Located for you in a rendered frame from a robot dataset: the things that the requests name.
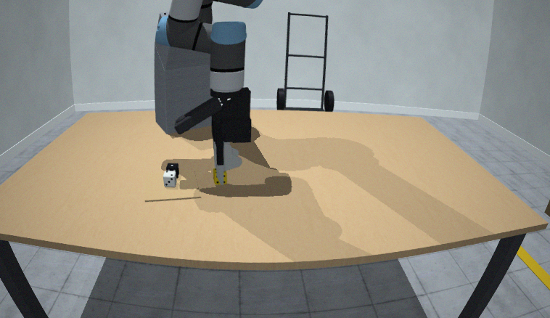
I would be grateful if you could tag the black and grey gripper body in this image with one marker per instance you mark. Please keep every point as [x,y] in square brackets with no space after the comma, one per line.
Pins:
[234,119]

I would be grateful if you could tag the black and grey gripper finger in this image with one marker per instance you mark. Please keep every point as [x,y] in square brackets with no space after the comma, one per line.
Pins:
[226,162]
[235,152]

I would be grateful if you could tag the grey die with black pips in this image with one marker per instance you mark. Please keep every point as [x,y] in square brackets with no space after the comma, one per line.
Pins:
[169,178]

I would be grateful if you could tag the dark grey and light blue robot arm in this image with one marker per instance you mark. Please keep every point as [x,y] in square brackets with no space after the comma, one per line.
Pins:
[182,28]

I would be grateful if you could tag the yellow die with black pips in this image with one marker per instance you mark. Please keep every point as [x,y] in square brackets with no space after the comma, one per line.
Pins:
[216,181]

